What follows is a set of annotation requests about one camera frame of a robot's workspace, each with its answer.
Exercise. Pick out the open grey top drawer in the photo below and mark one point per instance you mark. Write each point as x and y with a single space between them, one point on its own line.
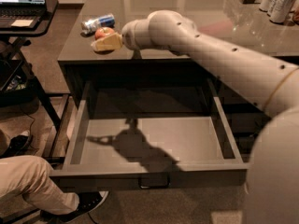
121 135

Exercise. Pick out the black white sneaker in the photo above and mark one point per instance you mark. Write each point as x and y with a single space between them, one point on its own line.
88 201

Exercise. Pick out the white can front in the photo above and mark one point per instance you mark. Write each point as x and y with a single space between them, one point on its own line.
281 10

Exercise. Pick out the person's leg in khaki trousers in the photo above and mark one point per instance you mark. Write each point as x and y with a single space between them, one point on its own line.
29 176

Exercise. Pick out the open laptop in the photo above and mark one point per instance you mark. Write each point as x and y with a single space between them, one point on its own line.
21 14

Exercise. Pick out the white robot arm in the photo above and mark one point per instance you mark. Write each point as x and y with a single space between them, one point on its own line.
272 183

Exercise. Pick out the black laptop stand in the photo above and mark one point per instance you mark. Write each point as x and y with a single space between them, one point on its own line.
54 103

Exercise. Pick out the grey counter cabinet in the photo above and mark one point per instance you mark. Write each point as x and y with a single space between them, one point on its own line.
235 43

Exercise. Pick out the metal drawer handle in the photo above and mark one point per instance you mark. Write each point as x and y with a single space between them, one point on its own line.
154 183

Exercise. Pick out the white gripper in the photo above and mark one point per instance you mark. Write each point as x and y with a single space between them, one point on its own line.
128 36

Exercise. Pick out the red apple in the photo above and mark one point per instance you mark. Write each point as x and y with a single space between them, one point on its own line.
103 32

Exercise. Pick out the silver blue energy drink can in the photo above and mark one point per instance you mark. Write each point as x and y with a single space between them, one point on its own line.
91 25

